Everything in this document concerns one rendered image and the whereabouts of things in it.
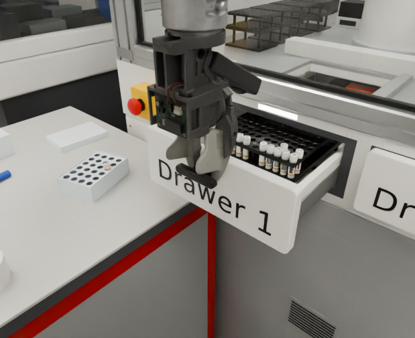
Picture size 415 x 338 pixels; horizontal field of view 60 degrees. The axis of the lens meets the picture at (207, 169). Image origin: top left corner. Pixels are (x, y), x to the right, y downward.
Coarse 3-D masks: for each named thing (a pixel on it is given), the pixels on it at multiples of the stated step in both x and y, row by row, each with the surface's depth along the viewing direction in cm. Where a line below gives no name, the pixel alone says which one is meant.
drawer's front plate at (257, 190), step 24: (168, 144) 59; (240, 168) 50; (216, 192) 55; (240, 192) 52; (264, 192) 48; (288, 192) 46; (240, 216) 54; (264, 216) 50; (288, 216) 47; (264, 240) 52; (288, 240) 49
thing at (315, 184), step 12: (336, 156) 59; (324, 168) 56; (336, 168) 60; (300, 180) 63; (312, 180) 53; (324, 180) 57; (336, 180) 61; (312, 192) 54; (324, 192) 59; (312, 204) 56; (300, 216) 54
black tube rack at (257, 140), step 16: (240, 128) 67; (256, 128) 66; (272, 128) 66; (288, 128) 66; (272, 144) 61; (288, 144) 61; (304, 144) 61; (320, 144) 61; (336, 144) 67; (256, 160) 62; (304, 160) 62; (320, 160) 64
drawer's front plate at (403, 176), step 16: (368, 160) 54; (384, 160) 53; (400, 160) 51; (368, 176) 55; (384, 176) 54; (400, 176) 52; (368, 192) 56; (384, 192) 55; (400, 192) 53; (368, 208) 57; (400, 208) 54; (400, 224) 55
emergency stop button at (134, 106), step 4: (132, 100) 80; (136, 100) 80; (128, 104) 81; (132, 104) 80; (136, 104) 80; (140, 104) 82; (128, 108) 82; (132, 108) 81; (136, 108) 80; (140, 108) 80; (132, 112) 81; (136, 112) 81; (140, 112) 81
